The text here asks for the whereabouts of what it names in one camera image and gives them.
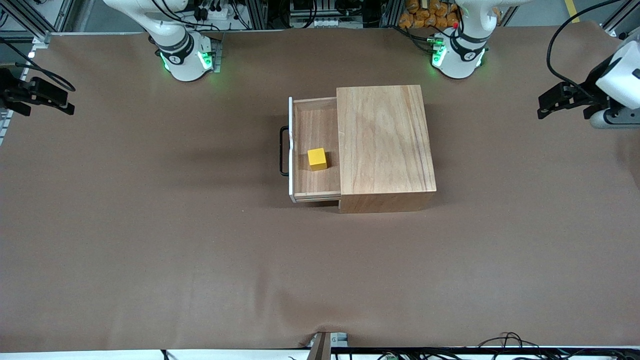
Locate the orange object pile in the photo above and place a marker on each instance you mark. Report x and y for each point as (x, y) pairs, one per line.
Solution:
(425, 15)

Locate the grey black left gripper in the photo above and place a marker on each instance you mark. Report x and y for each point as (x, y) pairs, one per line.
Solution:
(590, 88)

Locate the yellow cube block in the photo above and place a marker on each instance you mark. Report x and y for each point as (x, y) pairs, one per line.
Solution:
(317, 159)

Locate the white power strip with plugs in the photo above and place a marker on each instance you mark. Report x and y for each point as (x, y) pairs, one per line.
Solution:
(215, 12)

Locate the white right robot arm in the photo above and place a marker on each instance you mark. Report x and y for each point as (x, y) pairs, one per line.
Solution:
(182, 60)

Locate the brown table cover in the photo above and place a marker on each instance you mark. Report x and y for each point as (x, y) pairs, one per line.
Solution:
(300, 275)

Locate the metal table bracket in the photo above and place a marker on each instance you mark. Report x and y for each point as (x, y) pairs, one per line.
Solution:
(322, 347)

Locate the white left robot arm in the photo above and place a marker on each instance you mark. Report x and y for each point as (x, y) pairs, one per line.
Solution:
(460, 55)

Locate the background electronics rack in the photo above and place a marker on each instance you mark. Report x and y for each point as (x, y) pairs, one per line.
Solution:
(325, 22)

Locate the wooden cabinet box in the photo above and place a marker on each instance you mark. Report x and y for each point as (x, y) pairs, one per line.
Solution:
(385, 150)

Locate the aluminium frame profile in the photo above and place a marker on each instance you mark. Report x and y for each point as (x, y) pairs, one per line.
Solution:
(42, 39)
(617, 22)

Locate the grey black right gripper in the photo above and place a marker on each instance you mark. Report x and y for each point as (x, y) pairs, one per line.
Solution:
(11, 90)

